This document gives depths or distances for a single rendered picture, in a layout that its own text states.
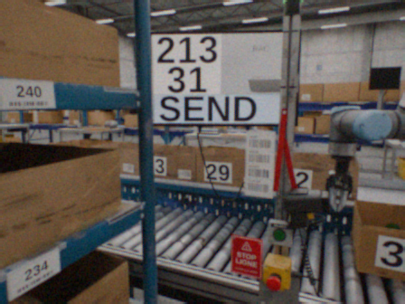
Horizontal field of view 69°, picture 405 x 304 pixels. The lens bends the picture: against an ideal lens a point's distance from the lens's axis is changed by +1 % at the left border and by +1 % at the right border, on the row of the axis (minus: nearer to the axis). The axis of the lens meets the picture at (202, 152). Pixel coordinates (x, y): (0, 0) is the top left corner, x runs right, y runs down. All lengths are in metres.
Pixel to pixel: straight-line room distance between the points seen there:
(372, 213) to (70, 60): 1.28
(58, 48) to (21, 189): 0.18
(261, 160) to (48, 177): 0.60
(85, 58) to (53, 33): 0.05
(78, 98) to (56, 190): 0.13
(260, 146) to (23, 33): 0.64
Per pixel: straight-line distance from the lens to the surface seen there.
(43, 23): 0.44
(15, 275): 0.39
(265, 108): 0.96
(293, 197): 0.82
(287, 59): 0.86
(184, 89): 0.96
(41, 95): 0.38
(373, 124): 0.97
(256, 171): 0.88
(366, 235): 1.16
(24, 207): 0.42
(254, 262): 0.97
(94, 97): 0.43
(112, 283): 0.56
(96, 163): 0.49
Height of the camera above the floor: 1.32
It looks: 9 degrees down
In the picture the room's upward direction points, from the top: straight up
